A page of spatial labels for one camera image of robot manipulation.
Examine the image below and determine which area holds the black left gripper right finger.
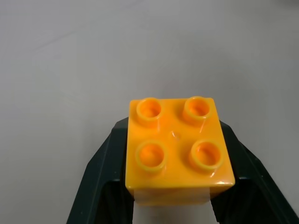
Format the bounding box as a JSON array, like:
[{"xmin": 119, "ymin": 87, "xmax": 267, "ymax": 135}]
[{"xmin": 210, "ymin": 121, "xmax": 299, "ymax": 224}]

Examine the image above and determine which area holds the orange studded building block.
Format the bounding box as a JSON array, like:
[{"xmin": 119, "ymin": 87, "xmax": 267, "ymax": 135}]
[{"xmin": 125, "ymin": 96, "xmax": 236, "ymax": 207}]

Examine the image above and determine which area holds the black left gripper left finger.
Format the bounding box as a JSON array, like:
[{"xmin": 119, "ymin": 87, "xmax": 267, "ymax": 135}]
[{"xmin": 65, "ymin": 118, "xmax": 136, "ymax": 224}]

